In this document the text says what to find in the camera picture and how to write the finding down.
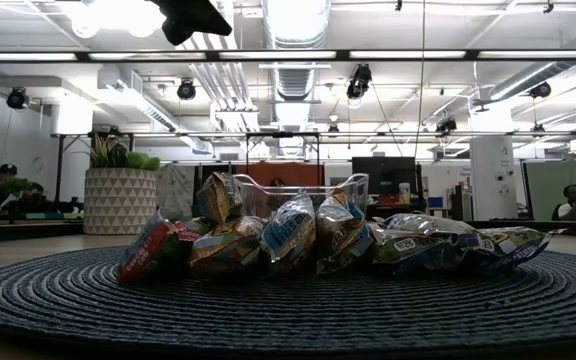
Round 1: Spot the white round column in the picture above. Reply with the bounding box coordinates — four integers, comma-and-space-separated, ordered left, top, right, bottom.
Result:
469, 135, 519, 220

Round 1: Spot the potted succulent white patterned pot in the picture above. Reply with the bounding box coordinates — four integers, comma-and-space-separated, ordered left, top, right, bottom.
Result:
83, 133, 162, 235

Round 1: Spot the black monitor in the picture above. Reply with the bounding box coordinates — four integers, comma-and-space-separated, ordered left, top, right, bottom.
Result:
351, 156, 418, 206

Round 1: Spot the black overhead light beam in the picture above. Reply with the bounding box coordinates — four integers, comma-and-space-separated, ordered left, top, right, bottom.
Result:
0, 48, 576, 64

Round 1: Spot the silver ventilation duct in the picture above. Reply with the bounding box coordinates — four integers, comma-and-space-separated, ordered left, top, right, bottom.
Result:
261, 0, 333, 129

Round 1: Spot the clear plastic bin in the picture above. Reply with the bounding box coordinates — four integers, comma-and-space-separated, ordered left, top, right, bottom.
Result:
232, 172, 371, 221

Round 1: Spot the white rectangular ceiling duct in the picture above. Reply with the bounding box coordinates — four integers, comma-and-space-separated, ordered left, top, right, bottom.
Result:
96, 67, 214, 155

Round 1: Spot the grey-green partition panel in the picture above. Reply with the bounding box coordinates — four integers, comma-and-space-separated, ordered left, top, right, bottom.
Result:
522, 159, 576, 221

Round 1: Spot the round dark blue woven placemat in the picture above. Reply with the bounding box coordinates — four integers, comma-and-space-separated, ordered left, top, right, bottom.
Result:
0, 247, 576, 359

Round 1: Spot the white patterned cloth cover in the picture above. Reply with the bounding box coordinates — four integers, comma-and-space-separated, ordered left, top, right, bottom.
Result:
156, 163, 198, 221

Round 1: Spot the small green potted plant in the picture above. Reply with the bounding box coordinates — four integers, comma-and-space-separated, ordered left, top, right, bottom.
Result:
0, 177, 33, 221

